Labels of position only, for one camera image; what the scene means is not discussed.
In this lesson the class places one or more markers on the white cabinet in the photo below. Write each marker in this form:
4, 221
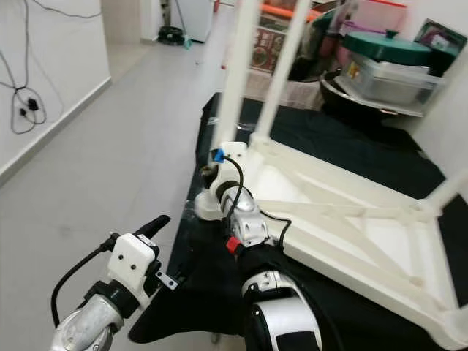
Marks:
194, 18

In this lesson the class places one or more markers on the clear plastic storage box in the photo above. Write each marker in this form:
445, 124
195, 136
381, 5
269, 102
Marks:
395, 82

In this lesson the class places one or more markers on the green lidded pot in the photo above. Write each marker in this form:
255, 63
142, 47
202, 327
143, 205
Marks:
387, 47

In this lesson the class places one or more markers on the red printed cardboard box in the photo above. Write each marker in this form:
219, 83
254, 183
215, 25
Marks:
270, 51

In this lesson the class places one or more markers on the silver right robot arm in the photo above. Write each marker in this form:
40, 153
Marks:
252, 227

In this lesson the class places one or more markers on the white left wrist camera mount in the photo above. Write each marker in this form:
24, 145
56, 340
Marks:
131, 259

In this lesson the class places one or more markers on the beige textured cloth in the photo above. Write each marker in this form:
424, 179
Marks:
300, 91

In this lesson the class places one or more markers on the pink plastic storage box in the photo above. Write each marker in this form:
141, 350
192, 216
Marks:
380, 14

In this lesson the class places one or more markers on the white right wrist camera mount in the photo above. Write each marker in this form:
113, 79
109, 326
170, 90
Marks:
232, 152

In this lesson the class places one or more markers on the purple printed box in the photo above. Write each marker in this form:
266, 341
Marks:
442, 40

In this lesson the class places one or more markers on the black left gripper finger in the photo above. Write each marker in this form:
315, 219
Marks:
153, 224

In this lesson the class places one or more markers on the orange plastic lid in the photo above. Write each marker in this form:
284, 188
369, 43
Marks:
278, 11

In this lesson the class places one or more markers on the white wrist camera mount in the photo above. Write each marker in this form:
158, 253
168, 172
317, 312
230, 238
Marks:
232, 152
131, 259

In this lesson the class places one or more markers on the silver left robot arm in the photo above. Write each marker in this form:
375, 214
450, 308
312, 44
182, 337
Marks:
88, 325

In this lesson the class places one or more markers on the black round pan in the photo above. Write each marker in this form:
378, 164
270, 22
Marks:
336, 95

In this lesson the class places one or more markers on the black tablecloth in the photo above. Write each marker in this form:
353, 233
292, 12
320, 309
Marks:
205, 307

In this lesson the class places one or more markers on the black round floor device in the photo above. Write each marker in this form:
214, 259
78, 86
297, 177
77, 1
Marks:
172, 33

